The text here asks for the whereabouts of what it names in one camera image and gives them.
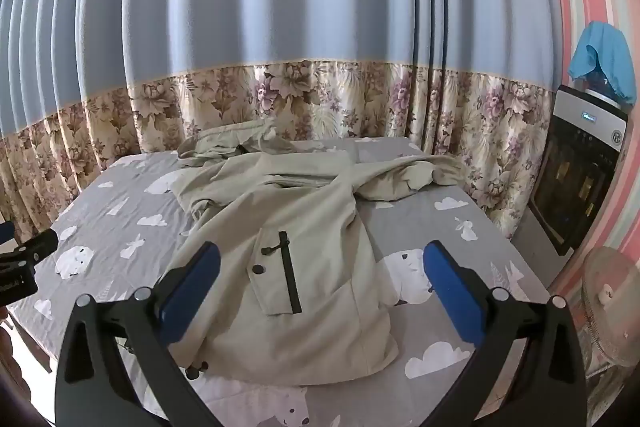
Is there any blue curtain with floral hem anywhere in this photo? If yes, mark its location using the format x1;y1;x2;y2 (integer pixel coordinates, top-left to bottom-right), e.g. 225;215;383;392
0;0;558;248

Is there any black water dispenser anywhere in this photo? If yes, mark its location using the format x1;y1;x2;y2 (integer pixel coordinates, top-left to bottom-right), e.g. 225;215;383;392
527;84;628;258

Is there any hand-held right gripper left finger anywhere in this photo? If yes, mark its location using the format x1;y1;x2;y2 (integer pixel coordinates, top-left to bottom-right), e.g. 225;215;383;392
54;241;228;427

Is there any standing fan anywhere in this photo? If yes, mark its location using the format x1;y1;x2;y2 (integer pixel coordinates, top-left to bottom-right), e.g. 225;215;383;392
580;247;640;368

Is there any bed with grey printed sheet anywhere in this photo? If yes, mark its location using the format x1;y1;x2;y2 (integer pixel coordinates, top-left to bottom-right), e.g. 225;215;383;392
7;137;551;427

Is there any blue cloth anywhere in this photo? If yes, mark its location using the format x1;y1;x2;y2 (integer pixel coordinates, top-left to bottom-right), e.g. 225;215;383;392
567;21;638;105

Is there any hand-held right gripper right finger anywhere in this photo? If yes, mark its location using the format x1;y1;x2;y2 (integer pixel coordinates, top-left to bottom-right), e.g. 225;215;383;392
414;240;588;427

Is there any beige jacket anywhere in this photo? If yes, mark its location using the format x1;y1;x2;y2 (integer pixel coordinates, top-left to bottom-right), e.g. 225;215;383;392
167;119;463;388

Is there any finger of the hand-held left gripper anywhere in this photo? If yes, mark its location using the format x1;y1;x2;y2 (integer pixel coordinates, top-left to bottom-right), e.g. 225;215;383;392
0;229;60;264

